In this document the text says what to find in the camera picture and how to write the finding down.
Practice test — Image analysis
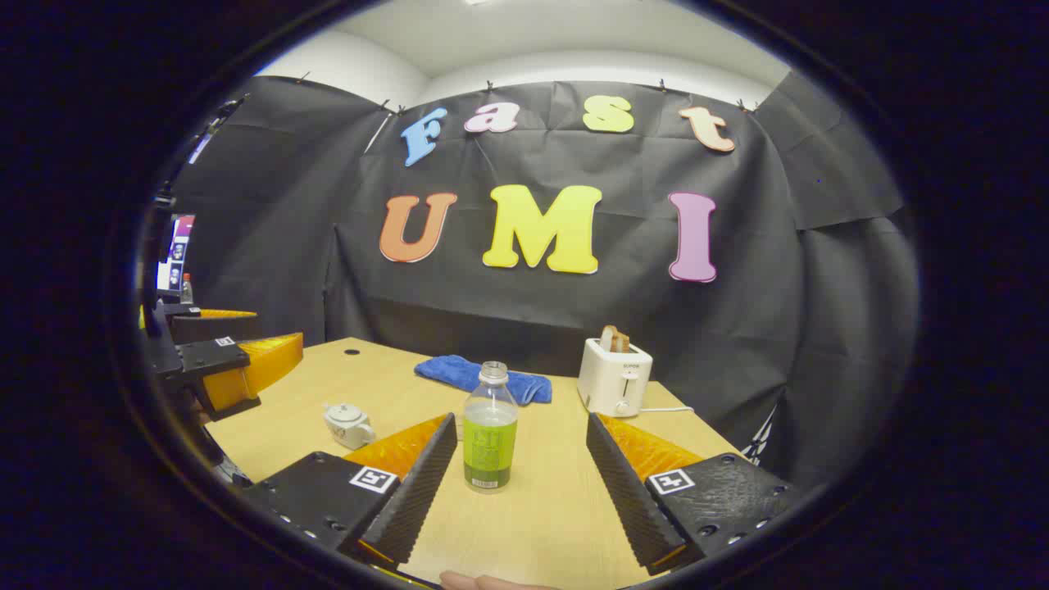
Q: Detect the computer monitor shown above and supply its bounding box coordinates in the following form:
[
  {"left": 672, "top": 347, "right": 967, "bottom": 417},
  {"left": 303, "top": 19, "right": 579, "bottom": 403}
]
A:
[{"left": 157, "top": 215, "right": 196, "bottom": 294}]

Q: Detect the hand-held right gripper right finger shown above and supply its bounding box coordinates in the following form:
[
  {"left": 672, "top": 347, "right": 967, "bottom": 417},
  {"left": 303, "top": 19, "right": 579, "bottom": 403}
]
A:
[{"left": 586, "top": 412, "right": 800, "bottom": 577}]

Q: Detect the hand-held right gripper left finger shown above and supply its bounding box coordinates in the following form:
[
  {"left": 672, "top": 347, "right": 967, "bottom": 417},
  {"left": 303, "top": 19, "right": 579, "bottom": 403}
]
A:
[{"left": 243, "top": 412, "right": 458, "bottom": 572}]

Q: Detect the black backdrop cloth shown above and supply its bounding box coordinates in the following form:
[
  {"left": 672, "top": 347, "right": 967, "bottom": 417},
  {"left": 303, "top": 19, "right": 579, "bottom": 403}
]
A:
[{"left": 168, "top": 75, "right": 919, "bottom": 492}]

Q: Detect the white toaster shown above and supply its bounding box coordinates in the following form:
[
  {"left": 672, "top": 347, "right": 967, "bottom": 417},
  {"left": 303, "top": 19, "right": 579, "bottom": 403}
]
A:
[{"left": 577, "top": 338, "right": 654, "bottom": 419}]

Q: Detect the clear green label water bottle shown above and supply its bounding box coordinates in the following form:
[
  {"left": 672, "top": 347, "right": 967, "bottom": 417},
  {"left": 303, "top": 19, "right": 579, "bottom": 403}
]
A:
[{"left": 463, "top": 361, "right": 519, "bottom": 493}]

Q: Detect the white teacup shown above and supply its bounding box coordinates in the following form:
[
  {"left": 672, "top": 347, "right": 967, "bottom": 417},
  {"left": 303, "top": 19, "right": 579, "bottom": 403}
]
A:
[{"left": 323, "top": 414, "right": 377, "bottom": 451}]

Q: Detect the blue towel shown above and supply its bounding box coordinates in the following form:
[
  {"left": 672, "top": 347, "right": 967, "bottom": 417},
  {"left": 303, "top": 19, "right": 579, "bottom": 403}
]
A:
[{"left": 414, "top": 355, "right": 553, "bottom": 406}]

